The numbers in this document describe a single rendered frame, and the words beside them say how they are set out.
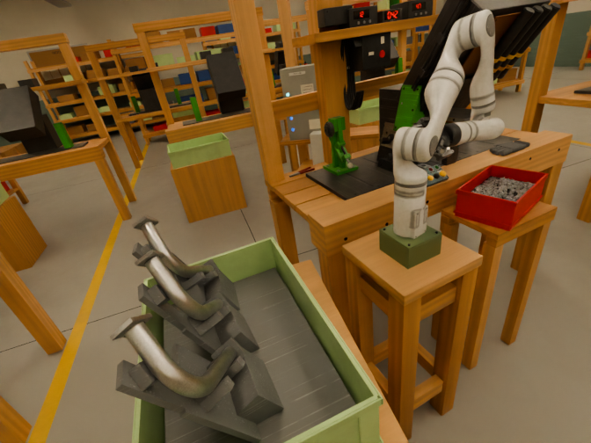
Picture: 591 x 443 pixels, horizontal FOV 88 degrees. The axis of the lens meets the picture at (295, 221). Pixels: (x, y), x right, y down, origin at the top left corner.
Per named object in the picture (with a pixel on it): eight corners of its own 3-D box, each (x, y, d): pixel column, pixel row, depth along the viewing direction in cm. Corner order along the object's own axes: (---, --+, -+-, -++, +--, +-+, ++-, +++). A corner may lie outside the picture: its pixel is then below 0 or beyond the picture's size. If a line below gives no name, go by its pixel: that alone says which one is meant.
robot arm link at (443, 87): (463, 68, 84) (427, 70, 90) (425, 149, 78) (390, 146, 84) (465, 93, 91) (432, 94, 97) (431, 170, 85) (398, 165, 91)
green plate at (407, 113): (422, 134, 148) (434, 87, 140) (409, 133, 145) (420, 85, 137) (404, 130, 158) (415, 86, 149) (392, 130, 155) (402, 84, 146)
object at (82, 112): (173, 124, 949) (146, 41, 841) (66, 147, 882) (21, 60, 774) (173, 121, 995) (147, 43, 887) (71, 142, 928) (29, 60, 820)
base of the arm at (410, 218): (429, 228, 99) (434, 180, 91) (411, 241, 95) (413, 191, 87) (404, 219, 106) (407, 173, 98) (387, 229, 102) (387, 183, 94)
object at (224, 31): (267, 119, 800) (248, 18, 691) (146, 145, 733) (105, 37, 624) (262, 116, 846) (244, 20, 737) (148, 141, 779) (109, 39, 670)
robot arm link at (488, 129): (476, 144, 100) (452, 142, 107) (507, 137, 105) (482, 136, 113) (478, 121, 97) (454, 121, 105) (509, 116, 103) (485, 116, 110)
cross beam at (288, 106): (454, 76, 201) (456, 61, 197) (270, 120, 162) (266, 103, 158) (448, 76, 205) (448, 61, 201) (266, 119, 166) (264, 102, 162)
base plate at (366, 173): (520, 141, 168) (520, 138, 167) (348, 203, 135) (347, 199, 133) (455, 130, 202) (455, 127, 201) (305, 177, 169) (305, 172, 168)
